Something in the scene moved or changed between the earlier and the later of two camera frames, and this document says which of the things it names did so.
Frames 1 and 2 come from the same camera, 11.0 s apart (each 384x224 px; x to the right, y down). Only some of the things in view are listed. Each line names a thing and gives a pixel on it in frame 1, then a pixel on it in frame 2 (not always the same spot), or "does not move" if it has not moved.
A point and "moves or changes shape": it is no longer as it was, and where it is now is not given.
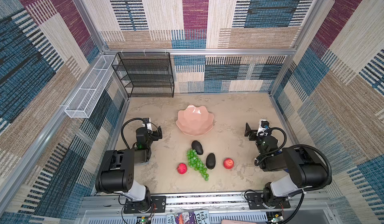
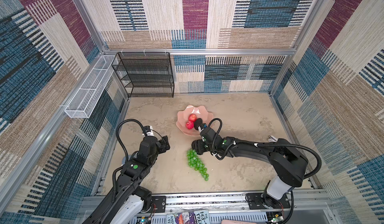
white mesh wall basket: x=81 y=105 does not move
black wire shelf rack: x=145 y=74 does not move
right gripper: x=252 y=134 to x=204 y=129
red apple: x=228 y=163 to x=192 y=117
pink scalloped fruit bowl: x=195 y=121 does not move
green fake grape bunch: x=195 y=162 does not move
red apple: x=182 y=168 to x=190 y=124
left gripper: x=153 y=134 to x=162 y=148
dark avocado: x=197 y=146 moves or changes shape
